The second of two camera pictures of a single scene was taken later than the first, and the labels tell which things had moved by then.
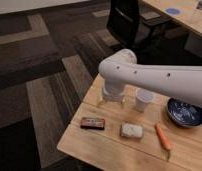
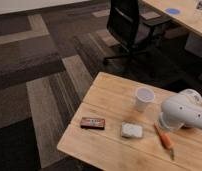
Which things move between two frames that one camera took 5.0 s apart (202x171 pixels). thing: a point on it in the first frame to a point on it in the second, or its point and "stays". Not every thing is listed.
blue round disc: [174, 11] stays
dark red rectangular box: [92, 123] stays
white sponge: [130, 130] stays
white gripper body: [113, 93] to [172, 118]
